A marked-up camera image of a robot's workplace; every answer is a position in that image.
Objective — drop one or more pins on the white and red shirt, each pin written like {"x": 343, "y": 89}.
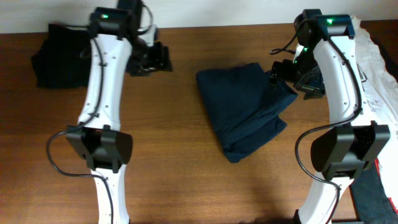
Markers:
{"x": 381, "y": 96}

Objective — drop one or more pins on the dark grey garment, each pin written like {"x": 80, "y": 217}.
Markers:
{"x": 371, "y": 205}

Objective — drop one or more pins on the navy blue shorts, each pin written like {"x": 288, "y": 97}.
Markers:
{"x": 243, "y": 106}

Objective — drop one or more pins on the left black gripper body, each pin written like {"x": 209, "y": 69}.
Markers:
{"x": 146, "y": 60}

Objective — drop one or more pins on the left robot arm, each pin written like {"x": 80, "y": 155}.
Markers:
{"x": 119, "y": 45}

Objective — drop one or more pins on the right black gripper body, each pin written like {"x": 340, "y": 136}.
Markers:
{"x": 304, "y": 73}

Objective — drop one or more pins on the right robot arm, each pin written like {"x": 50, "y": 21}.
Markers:
{"x": 324, "y": 64}

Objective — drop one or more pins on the folded black garment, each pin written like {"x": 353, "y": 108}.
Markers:
{"x": 64, "y": 59}

